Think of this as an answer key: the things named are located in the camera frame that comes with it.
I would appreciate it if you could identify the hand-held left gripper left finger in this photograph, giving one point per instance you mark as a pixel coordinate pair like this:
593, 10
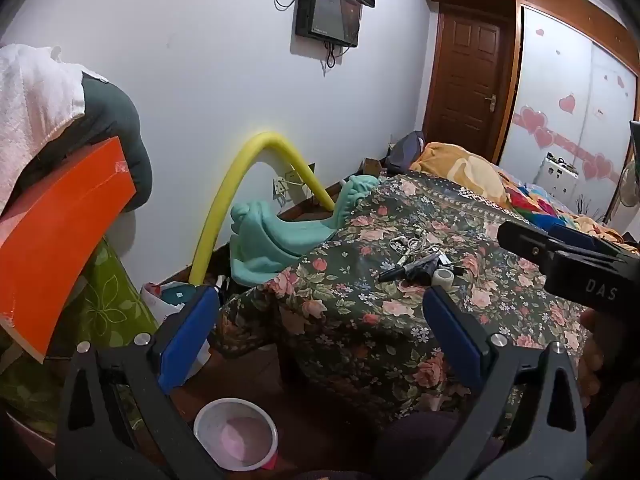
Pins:
187, 332

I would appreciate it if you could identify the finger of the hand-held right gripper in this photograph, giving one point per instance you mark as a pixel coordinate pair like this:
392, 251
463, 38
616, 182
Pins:
520, 242
570, 235

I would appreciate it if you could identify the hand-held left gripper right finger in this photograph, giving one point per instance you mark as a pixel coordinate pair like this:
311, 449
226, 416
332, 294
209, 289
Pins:
452, 340

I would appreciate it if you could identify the white cup with pink liner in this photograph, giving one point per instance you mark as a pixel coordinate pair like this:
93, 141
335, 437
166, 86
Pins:
210, 422

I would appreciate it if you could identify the person's right hand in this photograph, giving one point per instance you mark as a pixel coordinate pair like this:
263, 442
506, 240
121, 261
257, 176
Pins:
592, 360

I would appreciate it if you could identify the colourful blanket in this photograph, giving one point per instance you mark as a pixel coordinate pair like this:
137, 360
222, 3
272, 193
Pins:
535, 205

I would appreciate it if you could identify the clear tape roll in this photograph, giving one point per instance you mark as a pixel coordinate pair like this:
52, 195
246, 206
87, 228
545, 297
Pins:
443, 278

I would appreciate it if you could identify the white device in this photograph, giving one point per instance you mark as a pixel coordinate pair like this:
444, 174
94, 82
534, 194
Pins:
555, 170

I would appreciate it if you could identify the dark floral blanket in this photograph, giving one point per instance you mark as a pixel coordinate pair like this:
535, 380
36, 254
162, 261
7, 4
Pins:
375, 320

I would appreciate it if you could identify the standing fan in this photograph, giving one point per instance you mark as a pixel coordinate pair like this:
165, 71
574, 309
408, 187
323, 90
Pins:
631, 180

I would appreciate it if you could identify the green leaf-print cloth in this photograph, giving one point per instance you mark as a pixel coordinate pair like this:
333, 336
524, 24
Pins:
107, 305

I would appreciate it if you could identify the yellow blanket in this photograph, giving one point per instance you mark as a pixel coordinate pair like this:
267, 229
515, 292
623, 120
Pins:
455, 165

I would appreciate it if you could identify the person's dark purple trousers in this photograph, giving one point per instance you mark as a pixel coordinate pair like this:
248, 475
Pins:
425, 437

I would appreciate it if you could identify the teal blanket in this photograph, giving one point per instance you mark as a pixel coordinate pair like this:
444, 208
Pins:
260, 245

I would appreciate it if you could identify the yellow foam tube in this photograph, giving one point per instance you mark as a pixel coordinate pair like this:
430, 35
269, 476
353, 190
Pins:
220, 195

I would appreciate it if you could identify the dark backpack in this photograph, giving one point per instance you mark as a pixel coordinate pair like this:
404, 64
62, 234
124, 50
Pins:
406, 152

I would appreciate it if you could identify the orange box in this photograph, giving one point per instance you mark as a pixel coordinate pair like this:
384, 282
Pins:
55, 240

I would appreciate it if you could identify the wardrobe with heart stickers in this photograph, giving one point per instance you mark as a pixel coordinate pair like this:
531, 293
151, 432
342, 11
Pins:
565, 70

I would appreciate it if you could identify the brown wooden door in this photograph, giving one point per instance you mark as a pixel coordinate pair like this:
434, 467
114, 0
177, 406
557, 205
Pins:
465, 75

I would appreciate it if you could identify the dark green cushion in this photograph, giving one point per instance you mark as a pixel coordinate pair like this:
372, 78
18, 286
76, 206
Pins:
115, 130

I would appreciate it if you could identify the white towel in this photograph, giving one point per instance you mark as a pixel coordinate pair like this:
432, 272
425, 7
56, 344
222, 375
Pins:
30, 105

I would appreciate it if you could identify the small black monitor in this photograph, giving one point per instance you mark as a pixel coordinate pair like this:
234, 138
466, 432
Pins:
327, 12

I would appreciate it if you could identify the wall socket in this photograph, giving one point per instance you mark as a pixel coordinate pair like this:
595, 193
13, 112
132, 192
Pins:
282, 185

